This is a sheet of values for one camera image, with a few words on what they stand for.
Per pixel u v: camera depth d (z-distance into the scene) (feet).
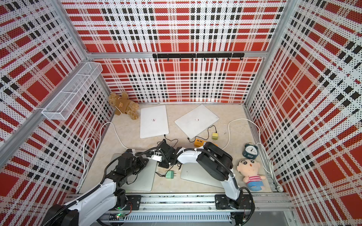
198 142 3.14
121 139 3.29
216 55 2.94
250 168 2.51
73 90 2.56
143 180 2.72
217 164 1.61
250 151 2.90
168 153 2.31
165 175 2.69
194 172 2.93
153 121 3.54
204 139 3.29
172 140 3.13
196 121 3.66
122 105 3.58
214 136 3.23
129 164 2.27
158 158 2.57
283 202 2.46
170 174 2.66
